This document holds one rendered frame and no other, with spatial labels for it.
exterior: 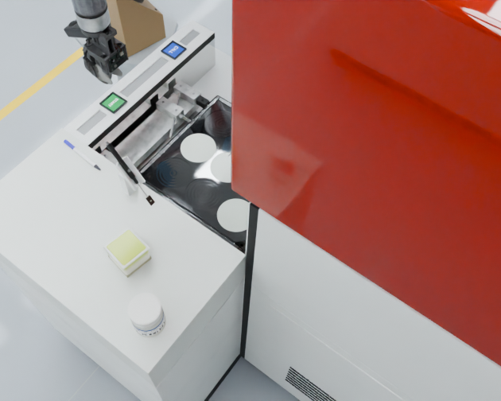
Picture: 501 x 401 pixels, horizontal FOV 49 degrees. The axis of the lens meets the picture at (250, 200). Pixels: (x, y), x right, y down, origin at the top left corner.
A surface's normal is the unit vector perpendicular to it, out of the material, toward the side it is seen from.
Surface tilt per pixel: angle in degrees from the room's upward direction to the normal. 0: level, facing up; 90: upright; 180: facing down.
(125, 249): 0
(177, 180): 0
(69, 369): 0
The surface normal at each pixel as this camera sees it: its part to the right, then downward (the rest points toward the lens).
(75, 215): 0.04, -0.51
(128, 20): 0.64, 0.67
